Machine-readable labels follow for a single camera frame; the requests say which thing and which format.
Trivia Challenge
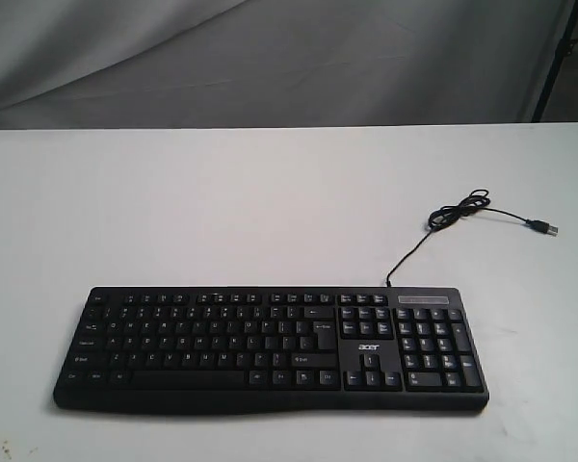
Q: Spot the black Acer keyboard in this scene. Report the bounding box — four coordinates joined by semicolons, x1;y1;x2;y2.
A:
53;287;489;415

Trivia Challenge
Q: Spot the grey backdrop cloth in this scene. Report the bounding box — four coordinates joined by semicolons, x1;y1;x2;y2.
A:
0;1;574;129

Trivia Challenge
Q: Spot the black tripod stand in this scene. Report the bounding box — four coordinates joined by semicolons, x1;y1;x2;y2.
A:
531;0;578;123

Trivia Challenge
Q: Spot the black USB cable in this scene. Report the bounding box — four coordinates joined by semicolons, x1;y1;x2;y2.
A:
385;190;561;289

